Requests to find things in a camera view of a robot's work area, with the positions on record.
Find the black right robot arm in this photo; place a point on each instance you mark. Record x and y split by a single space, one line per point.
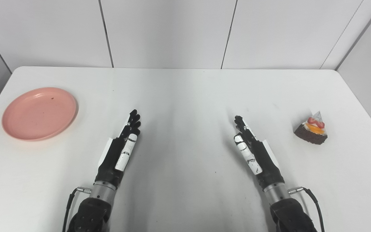
290 214

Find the chocolate fruit cake slice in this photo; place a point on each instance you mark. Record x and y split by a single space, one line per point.
312 132

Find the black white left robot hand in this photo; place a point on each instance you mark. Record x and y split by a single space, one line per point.
112 161

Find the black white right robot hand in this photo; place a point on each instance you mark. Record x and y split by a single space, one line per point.
264 161

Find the pink round plate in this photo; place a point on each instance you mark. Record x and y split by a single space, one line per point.
39 113

